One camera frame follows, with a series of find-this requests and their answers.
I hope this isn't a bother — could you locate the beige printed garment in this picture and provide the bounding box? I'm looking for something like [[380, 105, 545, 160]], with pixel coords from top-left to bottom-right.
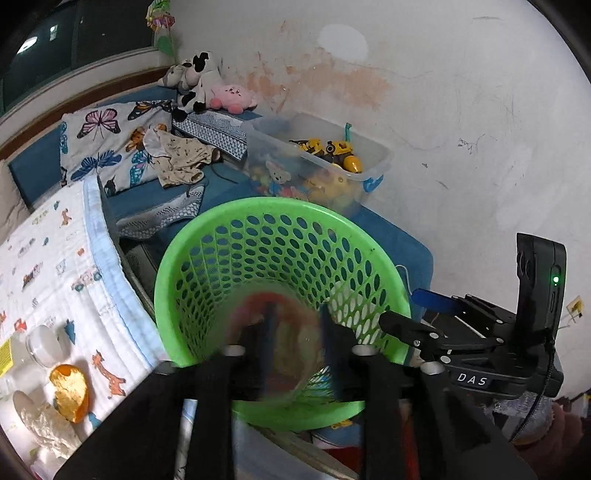
[[143, 128, 219, 188]]

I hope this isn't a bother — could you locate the clear plastic toy bin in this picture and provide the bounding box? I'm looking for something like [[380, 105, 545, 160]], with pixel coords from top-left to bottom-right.
[[244, 112, 394, 219]]

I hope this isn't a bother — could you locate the grey patterned cloth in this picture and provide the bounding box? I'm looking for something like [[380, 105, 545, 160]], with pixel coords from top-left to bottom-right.
[[116, 182, 209, 240]]

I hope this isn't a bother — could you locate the yellow toy truck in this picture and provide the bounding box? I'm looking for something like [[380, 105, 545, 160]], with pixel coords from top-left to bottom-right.
[[290, 137, 326, 158], [322, 141, 365, 174]]

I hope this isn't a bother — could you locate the blue box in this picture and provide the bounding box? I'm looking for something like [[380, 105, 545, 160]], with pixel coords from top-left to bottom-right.
[[313, 416, 366, 448]]

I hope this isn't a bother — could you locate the dark window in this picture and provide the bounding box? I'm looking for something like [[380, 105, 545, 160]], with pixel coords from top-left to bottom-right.
[[0, 0, 163, 112]]

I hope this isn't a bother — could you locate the crumpled white tissue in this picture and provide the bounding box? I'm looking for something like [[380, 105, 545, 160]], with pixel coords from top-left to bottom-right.
[[13, 390, 83, 457]]

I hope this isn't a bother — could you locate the black and white cow plush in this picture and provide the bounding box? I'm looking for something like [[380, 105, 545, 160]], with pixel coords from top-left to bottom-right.
[[177, 51, 221, 114]]

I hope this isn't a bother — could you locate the green plastic basket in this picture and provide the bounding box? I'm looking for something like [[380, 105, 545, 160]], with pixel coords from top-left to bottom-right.
[[154, 196, 411, 432]]

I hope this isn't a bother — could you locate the clear plastic cup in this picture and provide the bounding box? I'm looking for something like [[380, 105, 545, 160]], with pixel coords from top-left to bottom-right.
[[25, 324, 70, 368]]

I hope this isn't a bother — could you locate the colourful hanging decoration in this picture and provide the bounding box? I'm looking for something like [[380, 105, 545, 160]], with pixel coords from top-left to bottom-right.
[[144, 0, 179, 62]]

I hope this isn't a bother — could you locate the clear plastic bottle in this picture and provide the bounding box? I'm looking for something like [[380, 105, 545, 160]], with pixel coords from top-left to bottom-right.
[[0, 331, 38, 394]]

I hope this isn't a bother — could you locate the pink plush toy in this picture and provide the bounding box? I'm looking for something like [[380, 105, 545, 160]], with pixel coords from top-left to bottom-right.
[[209, 83, 259, 114]]

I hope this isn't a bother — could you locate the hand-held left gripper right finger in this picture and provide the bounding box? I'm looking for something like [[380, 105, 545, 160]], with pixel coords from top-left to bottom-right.
[[320, 304, 537, 480]]

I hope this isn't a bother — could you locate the grey plush toy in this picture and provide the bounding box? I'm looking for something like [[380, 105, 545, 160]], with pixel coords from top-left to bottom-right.
[[157, 65, 190, 90]]

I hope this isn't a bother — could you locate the blue patterned folded cloth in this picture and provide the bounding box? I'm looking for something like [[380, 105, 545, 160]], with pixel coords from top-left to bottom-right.
[[172, 111, 254, 162]]

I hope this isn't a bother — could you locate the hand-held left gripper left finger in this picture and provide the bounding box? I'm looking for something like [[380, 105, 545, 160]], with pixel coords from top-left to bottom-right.
[[55, 300, 282, 480]]

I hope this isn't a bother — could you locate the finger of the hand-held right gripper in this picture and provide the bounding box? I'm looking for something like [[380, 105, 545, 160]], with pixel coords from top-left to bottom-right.
[[410, 288, 465, 317], [379, 311, 444, 358]]

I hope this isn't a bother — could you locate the blue bed mat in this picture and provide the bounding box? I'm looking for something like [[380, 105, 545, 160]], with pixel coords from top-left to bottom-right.
[[8, 85, 435, 321]]

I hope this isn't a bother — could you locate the white printed blanket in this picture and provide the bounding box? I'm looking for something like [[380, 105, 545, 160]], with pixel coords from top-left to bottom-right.
[[0, 178, 161, 480]]

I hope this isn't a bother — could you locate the person's right forearm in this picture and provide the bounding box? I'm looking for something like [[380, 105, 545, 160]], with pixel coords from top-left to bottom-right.
[[492, 396, 591, 480]]

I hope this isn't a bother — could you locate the orange foil wrapper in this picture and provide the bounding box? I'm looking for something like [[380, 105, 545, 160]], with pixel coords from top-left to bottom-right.
[[48, 364, 90, 424]]

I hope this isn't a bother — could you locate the butterfly print pillow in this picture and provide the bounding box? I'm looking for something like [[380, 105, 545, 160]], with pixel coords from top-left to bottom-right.
[[59, 99, 180, 191]]

